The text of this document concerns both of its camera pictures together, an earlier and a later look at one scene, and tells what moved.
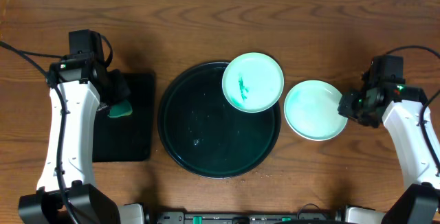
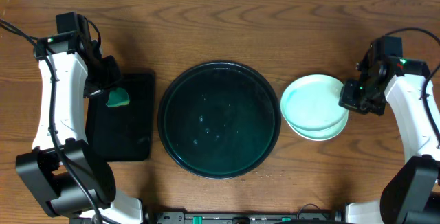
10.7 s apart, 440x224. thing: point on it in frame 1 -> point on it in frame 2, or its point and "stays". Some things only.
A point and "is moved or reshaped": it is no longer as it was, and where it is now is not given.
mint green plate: x=253 y=82 -> x=310 y=108
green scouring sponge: x=118 y=110 is moved or reshaped
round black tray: x=205 y=135 stays
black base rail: x=179 y=217 stays
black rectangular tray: x=127 y=138 stays
